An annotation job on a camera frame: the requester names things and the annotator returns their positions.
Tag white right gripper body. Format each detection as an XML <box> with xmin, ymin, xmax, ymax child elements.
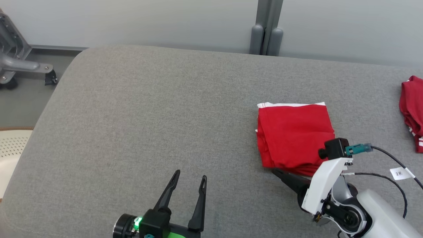
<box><xmin>301</xmin><ymin>158</ymin><xmax>353</xmax><ymax>215</ymax></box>

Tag red jersey with number 23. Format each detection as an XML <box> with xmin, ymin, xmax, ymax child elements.
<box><xmin>399</xmin><ymin>75</ymin><xmax>423</xmax><ymax>153</ymax></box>

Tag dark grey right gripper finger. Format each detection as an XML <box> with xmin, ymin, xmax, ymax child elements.
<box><xmin>272</xmin><ymin>168</ymin><xmax>312</xmax><ymax>199</ymax></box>

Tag thin black braided cable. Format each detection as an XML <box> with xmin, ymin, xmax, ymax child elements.
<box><xmin>342</xmin><ymin>172</ymin><xmax>407</xmax><ymax>219</ymax></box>

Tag white paper cable label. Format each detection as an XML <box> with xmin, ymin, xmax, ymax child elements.
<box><xmin>390</xmin><ymin>167</ymin><xmax>415</xmax><ymax>181</ymax></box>

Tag cream perforated laundry basket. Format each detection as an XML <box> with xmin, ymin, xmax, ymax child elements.
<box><xmin>0</xmin><ymin>127</ymin><xmax>34</xmax><ymax>200</ymax></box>

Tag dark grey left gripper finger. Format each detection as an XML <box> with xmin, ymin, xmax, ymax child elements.
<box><xmin>153</xmin><ymin>170</ymin><xmax>181</xmax><ymax>214</ymax></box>
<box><xmin>188</xmin><ymin>175</ymin><xmax>207</xmax><ymax>232</ymax></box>

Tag grey partition post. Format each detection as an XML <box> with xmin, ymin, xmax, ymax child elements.
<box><xmin>249</xmin><ymin>0</ymin><xmax>284</xmax><ymax>57</ymax></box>

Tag red shorts with white trim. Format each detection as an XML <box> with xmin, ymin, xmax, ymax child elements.
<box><xmin>256</xmin><ymin>102</ymin><xmax>336</xmax><ymax>177</ymax></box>

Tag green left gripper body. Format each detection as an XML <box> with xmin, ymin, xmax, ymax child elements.
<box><xmin>167</xmin><ymin>224</ymin><xmax>202</xmax><ymax>238</ymax></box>

